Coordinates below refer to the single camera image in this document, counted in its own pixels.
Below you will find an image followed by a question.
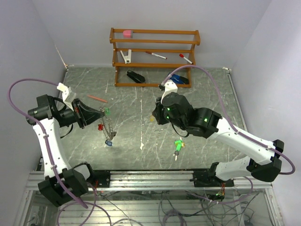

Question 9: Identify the green key tag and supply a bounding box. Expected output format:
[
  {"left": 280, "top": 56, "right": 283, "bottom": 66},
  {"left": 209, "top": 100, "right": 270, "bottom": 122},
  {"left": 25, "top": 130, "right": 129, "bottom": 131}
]
[{"left": 104, "top": 108, "right": 111, "bottom": 115}]

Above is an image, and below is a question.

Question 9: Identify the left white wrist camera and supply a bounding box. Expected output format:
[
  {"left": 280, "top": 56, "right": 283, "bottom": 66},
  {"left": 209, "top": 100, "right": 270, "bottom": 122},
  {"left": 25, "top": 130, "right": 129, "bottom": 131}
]
[{"left": 56, "top": 83, "right": 76, "bottom": 111}]

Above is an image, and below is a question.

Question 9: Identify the wooden shelf rack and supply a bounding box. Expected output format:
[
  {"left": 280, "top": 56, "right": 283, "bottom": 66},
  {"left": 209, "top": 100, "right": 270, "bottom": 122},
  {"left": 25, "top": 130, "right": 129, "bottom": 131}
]
[{"left": 109, "top": 28, "right": 201, "bottom": 87}]

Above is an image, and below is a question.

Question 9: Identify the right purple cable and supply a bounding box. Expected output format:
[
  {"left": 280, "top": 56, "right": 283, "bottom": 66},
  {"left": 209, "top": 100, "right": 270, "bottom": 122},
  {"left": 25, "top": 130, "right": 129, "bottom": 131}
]
[{"left": 161, "top": 65, "right": 296, "bottom": 205}]

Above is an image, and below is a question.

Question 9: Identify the red white marker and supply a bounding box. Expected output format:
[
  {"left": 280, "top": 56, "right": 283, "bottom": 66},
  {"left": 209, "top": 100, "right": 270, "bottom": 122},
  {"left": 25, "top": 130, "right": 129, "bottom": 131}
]
[{"left": 145, "top": 51, "right": 167, "bottom": 60}]

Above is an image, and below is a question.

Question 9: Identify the green tag key upper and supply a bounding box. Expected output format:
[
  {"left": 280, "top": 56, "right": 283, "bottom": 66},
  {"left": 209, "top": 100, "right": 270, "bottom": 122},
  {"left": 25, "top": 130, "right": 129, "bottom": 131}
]
[{"left": 174, "top": 140, "right": 185, "bottom": 147}]

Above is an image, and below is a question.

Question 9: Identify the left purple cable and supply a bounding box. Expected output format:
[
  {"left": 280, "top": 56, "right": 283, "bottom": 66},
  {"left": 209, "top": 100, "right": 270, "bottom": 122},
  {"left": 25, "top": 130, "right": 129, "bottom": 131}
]
[{"left": 8, "top": 78, "right": 111, "bottom": 226}]

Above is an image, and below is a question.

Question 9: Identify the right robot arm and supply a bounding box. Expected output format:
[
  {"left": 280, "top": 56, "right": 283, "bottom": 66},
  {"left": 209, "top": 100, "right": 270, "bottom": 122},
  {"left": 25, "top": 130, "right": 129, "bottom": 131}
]
[{"left": 152, "top": 92, "right": 284, "bottom": 186}]

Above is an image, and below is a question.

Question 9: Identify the metal key ring disc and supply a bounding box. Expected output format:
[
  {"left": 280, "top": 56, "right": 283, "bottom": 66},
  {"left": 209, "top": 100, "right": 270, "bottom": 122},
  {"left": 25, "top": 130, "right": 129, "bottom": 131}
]
[{"left": 100, "top": 107, "right": 117, "bottom": 141}]

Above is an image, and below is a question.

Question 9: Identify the black stapler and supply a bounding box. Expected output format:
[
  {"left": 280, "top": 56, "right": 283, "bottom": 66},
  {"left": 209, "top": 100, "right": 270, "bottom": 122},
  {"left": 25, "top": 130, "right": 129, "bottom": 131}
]
[{"left": 127, "top": 70, "right": 145, "bottom": 83}]

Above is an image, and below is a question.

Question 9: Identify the pink eraser block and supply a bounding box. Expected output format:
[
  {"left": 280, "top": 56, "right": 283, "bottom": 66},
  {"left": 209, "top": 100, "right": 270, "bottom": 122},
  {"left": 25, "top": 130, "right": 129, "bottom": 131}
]
[{"left": 122, "top": 30, "right": 133, "bottom": 39}]

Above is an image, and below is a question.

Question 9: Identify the white clip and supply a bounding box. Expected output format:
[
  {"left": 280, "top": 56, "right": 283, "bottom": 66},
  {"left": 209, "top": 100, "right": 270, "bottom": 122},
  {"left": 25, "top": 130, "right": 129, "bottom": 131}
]
[{"left": 120, "top": 49, "right": 132, "bottom": 64}]

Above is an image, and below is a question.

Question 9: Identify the blue stapler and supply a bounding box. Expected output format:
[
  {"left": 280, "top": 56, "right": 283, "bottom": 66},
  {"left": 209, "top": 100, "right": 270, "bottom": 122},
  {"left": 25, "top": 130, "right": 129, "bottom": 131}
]
[{"left": 168, "top": 74, "right": 190, "bottom": 85}]

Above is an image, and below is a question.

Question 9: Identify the green tag key lower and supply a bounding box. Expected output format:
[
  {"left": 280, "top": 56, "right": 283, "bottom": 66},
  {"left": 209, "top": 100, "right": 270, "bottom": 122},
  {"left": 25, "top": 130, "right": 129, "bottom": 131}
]
[{"left": 174, "top": 145, "right": 182, "bottom": 161}]

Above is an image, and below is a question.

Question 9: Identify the purple cable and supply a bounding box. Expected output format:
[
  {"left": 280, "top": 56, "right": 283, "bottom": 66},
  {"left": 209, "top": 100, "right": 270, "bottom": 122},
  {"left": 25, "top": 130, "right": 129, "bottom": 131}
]
[
  {"left": 161, "top": 65, "right": 296, "bottom": 205},
  {"left": 8, "top": 78, "right": 111, "bottom": 226}
]

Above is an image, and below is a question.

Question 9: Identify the red capped marker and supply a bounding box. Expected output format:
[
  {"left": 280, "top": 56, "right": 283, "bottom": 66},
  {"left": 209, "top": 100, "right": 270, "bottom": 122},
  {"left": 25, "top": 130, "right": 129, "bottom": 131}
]
[{"left": 179, "top": 54, "right": 193, "bottom": 64}]

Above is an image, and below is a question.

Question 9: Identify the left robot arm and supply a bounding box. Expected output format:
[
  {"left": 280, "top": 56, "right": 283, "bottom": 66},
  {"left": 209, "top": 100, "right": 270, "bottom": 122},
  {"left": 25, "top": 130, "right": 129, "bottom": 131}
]
[{"left": 26, "top": 95, "right": 105, "bottom": 207}]

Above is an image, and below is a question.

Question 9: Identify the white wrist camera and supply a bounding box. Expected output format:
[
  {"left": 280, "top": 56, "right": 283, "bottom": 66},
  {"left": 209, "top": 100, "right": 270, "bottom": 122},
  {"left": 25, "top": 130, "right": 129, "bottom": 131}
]
[
  {"left": 159, "top": 80, "right": 178, "bottom": 100},
  {"left": 56, "top": 83, "right": 76, "bottom": 111}
]

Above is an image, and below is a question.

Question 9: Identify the red pencil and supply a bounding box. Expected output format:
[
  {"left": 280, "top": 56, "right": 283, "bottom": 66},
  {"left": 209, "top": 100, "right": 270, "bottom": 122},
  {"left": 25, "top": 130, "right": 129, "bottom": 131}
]
[{"left": 87, "top": 95, "right": 108, "bottom": 103}]

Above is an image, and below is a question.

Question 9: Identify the red key tag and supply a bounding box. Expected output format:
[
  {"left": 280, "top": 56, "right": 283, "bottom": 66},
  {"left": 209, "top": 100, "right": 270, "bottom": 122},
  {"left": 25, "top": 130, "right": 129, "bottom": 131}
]
[{"left": 98, "top": 124, "right": 104, "bottom": 131}]

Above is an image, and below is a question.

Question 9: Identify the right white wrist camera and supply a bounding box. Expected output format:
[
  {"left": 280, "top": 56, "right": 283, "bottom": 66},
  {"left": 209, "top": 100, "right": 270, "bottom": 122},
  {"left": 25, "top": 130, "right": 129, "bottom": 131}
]
[{"left": 159, "top": 80, "right": 178, "bottom": 100}]

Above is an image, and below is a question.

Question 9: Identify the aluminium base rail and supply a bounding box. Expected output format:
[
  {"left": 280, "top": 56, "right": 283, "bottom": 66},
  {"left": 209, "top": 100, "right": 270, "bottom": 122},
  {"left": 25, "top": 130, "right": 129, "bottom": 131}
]
[{"left": 25, "top": 171, "right": 272, "bottom": 191}]

